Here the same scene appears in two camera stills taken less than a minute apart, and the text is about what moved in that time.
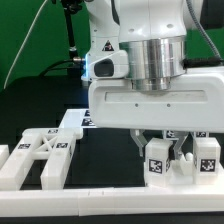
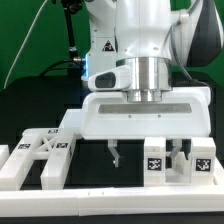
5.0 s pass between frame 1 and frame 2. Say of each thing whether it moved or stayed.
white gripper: moved
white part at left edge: stayed
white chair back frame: stayed
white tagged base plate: stayed
